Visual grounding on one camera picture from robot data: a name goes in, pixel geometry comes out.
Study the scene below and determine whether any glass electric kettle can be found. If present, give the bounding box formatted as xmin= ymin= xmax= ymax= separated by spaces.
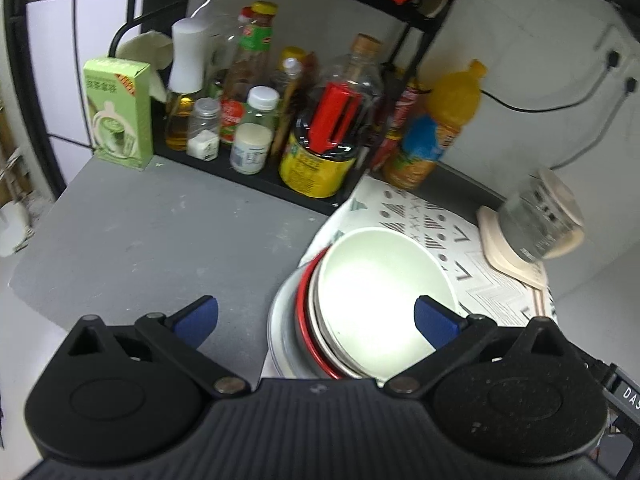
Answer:
xmin=498 ymin=168 xmax=585 ymax=263

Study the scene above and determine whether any white plate Baking print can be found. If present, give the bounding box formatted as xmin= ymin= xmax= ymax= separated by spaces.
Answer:
xmin=262 ymin=266 xmax=320 ymax=379

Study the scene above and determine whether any white lidded seasoning jar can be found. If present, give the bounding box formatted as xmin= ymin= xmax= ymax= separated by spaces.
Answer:
xmin=230 ymin=86 xmax=280 ymax=176

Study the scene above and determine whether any black metal shelf rack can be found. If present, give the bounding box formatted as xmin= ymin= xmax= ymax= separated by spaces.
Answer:
xmin=106 ymin=0 xmax=467 ymax=217

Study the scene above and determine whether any patterned fringed table cloth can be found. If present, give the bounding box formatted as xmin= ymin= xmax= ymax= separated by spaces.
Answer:
xmin=299 ymin=176 xmax=556 ymax=326

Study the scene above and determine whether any soy sauce jug red handle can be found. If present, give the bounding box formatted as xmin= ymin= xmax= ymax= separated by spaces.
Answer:
xmin=279 ymin=81 xmax=363 ymax=198

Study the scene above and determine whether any right black power cable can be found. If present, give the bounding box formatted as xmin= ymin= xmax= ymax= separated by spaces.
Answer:
xmin=549 ymin=77 xmax=639 ymax=172

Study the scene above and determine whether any green label sauce bottle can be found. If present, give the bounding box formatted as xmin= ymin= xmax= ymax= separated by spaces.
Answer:
xmin=220 ymin=0 xmax=278 ymax=145

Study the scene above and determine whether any small clear spice jar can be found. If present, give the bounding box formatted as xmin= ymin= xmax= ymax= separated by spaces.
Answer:
xmin=186 ymin=98 xmax=221 ymax=162

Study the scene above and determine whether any red drink can lower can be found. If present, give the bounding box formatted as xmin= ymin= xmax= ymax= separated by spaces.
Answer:
xmin=370 ymin=136 xmax=399 ymax=171

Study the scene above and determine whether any pale green bowl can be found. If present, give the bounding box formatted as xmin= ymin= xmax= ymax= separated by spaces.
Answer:
xmin=317 ymin=228 xmax=459 ymax=384
xmin=307 ymin=256 xmax=361 ymax=378

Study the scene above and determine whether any pale green bowl front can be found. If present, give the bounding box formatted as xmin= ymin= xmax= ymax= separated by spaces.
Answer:
xmin=317 ymin=228 xmax=459 ymax=384

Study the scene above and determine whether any red and black bowl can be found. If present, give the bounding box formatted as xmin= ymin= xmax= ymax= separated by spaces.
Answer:
xmin=294 ymin=247 xmax=345 ymax=379

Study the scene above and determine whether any clear bottle cork top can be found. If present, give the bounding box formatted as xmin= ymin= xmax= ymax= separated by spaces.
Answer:
xmin=317 ymin=34 xmax=384 ymax=128

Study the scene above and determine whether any green product box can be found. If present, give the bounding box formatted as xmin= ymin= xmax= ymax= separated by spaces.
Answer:
xmin=82 ymin=58 xmax=153 ymax=170

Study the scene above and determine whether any orange juice bottle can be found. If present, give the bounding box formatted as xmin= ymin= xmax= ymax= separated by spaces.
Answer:
xmin=382 ymin=58 xmax=487 ymax=190

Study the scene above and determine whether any cream kettle base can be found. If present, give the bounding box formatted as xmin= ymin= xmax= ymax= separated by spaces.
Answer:
xmin=476 ymin=206 xmax=548 ymax=290

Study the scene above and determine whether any white cap oil bottle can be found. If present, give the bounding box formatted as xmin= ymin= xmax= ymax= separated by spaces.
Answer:
xmin=164 ymin=18 xmax=209 ymax=152

